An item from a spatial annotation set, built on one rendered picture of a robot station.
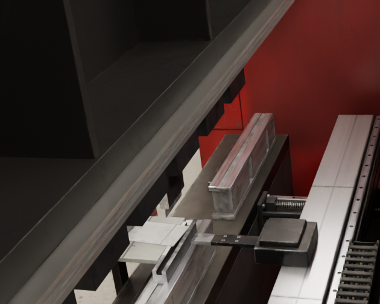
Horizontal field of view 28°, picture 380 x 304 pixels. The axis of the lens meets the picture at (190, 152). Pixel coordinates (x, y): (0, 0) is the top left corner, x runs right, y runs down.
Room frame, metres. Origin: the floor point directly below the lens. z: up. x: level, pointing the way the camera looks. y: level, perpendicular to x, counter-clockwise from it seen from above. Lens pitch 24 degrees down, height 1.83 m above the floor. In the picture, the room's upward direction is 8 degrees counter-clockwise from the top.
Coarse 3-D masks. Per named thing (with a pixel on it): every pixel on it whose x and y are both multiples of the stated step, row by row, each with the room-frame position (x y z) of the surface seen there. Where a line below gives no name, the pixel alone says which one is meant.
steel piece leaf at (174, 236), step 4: (176, 228) 1.48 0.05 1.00; (180, 228) 1.47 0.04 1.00; (184, 228) 1.47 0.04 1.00; (188, 228) 1.47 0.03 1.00; (172, 232) 1.46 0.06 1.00; (176, 232) 1.46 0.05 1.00; (180, 232) 1.45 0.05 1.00; (184, 232) 1.45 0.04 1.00; (168, 236) 1.44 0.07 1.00; (172, 236) 1.44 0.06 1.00; (176, 236) 1.44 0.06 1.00; (180, 236) 1.44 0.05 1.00; (164, 240) 1.43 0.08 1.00; (168, 240) 1.43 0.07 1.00; (172, 240) 1.43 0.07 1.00; (176, 240) 1.42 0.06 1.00; (160, 244) 1.42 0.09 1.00; (164, 244) 1.41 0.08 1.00; (168, 244) 1.41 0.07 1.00; (172, 244) 1.41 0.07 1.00
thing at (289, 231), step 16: (272, 224) 1.38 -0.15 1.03; (288, 224) 1.37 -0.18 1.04; (304, 224) 1.36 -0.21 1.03; (192, 240) 1.41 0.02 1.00; (208, 240) 1.40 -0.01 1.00; (224, 240) 1.39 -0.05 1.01; (240, 240) 1.38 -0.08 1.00; (256, 240) 1.37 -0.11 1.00; (272, 240) 1.31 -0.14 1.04; (288, 240) 1.30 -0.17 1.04; (304, 240) 1.32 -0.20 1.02; (256, 256) 1.31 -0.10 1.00; (272, 256) 1.30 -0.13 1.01; (288, 256) 1.29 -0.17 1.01; (304, 256) 1.27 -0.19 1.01
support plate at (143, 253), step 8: (176, 224) 1.50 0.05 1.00; (136, 248) 1.42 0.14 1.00; (144, 248) 1.41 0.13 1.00; (152, 248) 1.41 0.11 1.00; (160, 248) 1.40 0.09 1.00; (128, 256) 1.39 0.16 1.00; (136, 256) 1.38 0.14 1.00; (144, 256) 1.38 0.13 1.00; (152, 256) 1.37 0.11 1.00; (160, 256) 1.37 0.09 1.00
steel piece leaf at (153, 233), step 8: (144, 224) 1.51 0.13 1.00; (152, 224) 1.51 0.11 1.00; (160, 224) 1.50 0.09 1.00; (168, 224) 1.50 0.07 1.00; (128, 232) 1.49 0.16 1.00; (136, 232) 1.48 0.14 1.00; (144, 232) 1.48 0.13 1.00; (152, 232) 1.47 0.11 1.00; (160, 232) 1.47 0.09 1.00; (168, 232) 1.46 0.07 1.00; (136, 240) 1.45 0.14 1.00; (144, 240) 1.44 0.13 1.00; (152, 240) 1.44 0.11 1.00; (160, 240) 1.43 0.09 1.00
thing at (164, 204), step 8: (168, 176) 1.40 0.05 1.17; (176, 176) 1.44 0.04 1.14; (168, 184) 1.40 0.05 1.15; (176, 184) 1.44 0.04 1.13; (184, 184) 1.48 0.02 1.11; (168, 192) 1.39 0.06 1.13; (176, 192) 1.43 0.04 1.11; (168, 200) 1.39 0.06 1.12; (176, 200) 1.45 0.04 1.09; (160, 208) 1.39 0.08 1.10; (168, 208) 1.38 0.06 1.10
